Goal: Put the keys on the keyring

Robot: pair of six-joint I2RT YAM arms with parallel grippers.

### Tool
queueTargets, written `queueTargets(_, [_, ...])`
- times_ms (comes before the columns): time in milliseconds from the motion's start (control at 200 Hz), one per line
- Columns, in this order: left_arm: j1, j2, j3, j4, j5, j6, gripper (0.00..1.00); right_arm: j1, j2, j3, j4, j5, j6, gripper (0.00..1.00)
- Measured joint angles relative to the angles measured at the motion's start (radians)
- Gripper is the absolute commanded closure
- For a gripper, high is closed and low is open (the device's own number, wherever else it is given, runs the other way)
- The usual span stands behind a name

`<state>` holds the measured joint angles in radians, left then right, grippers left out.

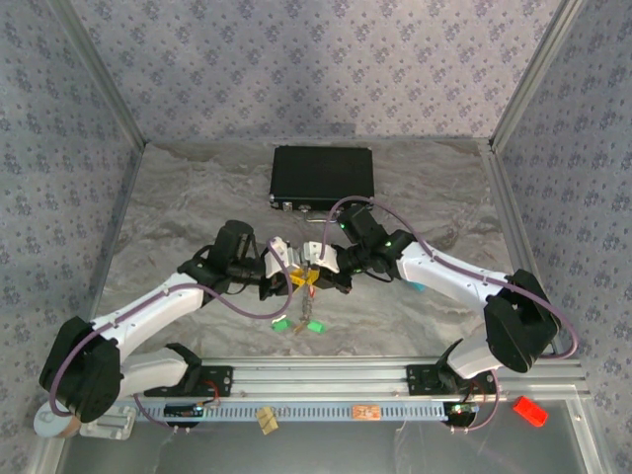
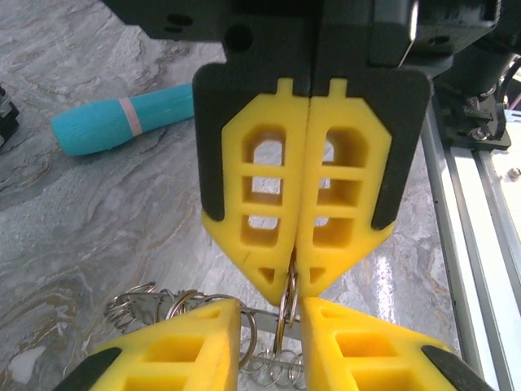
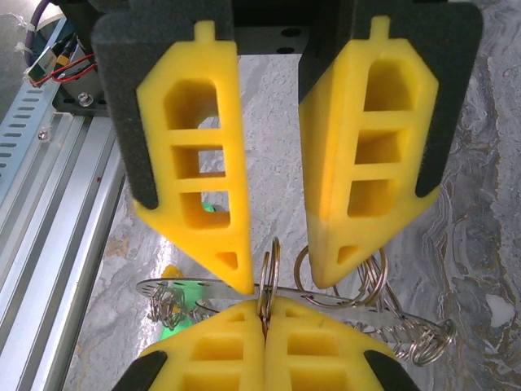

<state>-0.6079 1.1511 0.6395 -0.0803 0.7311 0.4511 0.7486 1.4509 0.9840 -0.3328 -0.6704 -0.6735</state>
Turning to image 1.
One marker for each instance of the red plastic block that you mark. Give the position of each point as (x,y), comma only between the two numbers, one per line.
(529,411)

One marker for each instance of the tape roll with white lid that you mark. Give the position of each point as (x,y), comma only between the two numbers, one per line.
(49,427)

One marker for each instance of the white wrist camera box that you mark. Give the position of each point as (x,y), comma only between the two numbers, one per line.
(276,252)
(312,249)

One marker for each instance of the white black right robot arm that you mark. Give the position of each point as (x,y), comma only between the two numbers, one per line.
(444,271)

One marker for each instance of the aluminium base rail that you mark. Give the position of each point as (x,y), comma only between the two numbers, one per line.
(321,380)

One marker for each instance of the aluminium side rail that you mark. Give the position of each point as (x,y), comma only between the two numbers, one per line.
(111,247)
(518,222)

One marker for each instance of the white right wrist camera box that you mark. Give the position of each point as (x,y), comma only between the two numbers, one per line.
(312,249)

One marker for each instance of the teal marker pen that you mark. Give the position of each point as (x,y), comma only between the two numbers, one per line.
(418,287)

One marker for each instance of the aluminium frame post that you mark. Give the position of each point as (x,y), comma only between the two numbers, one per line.
(99,74)
(535,74)

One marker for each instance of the yellow key tag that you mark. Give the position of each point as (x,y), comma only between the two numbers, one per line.
(298,328)

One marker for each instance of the metal disc with key rings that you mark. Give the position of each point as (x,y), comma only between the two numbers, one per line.
(307,306)

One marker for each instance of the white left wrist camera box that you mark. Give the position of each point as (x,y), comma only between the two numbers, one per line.
(276,252)

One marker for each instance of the orange label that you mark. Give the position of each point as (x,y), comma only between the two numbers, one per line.
(365,412)

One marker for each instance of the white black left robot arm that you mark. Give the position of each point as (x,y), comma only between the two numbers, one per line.
(148,306)

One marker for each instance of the green key tag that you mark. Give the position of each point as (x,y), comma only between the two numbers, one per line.
(281,325)
(315,326)

